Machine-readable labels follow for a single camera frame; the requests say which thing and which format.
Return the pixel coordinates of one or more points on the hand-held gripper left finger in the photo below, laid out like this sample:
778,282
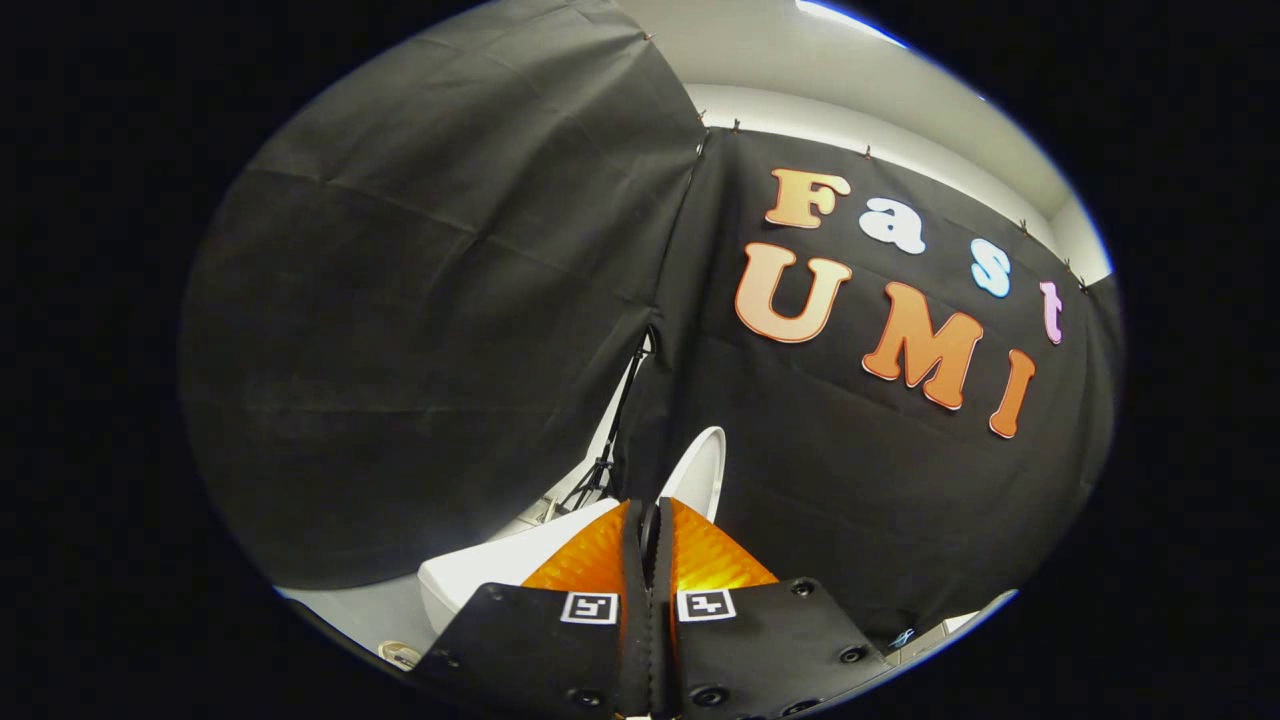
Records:
520,640

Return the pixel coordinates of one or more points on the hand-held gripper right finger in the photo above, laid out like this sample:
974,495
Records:
770,640

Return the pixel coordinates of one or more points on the black tripod stand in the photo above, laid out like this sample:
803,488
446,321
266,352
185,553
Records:
601,468

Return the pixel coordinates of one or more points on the white toilet lid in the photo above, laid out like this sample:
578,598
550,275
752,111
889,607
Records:
702,470

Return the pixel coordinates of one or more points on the white toilet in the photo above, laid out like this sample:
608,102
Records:
500,570

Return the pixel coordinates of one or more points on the beige round object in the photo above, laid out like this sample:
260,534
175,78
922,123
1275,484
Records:
400,655

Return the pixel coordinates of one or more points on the large ceiling light panel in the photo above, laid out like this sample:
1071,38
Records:
850,18

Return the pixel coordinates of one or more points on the black backdrop cloth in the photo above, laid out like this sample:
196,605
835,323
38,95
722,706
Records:
400,300

